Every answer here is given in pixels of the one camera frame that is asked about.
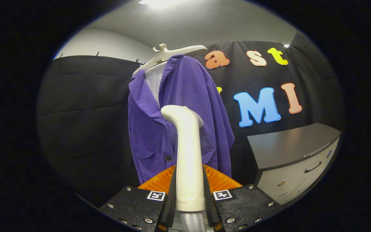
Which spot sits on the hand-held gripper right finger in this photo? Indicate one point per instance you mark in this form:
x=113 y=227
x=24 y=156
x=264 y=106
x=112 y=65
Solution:
x=208 y=199

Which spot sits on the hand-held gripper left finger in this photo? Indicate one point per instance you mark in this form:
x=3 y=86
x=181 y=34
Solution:
x=171 y=199

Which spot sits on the white garment steamer head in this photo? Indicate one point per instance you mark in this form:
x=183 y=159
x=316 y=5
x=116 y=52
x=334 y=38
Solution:
x=189 y=154

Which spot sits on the white plastic garment hanger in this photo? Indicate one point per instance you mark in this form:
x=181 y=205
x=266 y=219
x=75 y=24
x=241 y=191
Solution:
x=166 y=54

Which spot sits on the grey cabinet with dark top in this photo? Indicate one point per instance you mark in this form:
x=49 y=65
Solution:
x=291 y=145

